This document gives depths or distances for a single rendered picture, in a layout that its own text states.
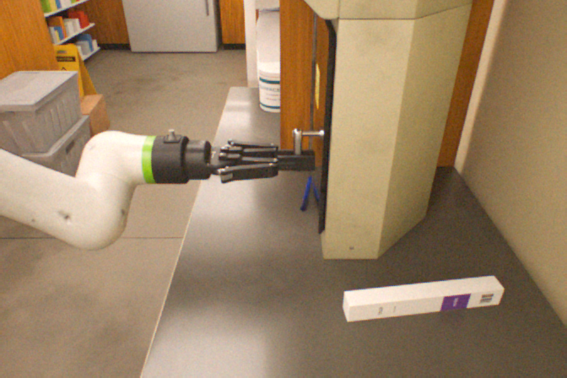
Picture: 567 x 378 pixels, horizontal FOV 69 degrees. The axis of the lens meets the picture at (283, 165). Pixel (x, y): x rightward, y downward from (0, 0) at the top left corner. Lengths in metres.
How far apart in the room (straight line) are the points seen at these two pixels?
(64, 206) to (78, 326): 1.46
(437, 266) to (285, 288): 0.31
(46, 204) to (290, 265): 0.45
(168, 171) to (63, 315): 1.52
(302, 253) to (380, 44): 0.45
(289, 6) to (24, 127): 2.10
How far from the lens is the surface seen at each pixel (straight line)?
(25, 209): 0.72
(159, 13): 5.82
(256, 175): 0.74
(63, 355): 2.07
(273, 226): 0.94
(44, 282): 2.42
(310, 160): 0.77
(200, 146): 0.77
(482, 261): 0.95
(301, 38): 1.03
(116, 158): 0.78
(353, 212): 0.80
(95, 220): 0.72
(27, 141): 2.88
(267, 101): 1.49
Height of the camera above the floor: 1.54
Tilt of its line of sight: 31 degrees down
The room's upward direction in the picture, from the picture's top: straight up
